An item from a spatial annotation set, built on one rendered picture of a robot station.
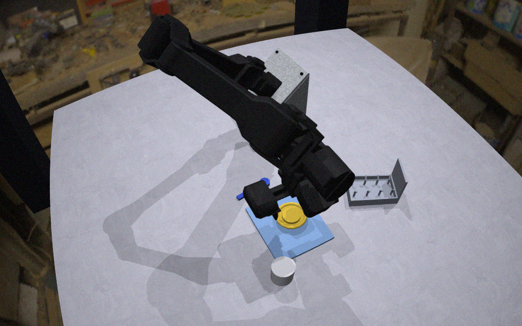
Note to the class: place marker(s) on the yellow plate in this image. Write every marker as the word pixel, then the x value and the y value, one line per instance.
pixel 291 215

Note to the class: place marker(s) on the light blue flat mat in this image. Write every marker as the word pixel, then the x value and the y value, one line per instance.
pixel 291 242

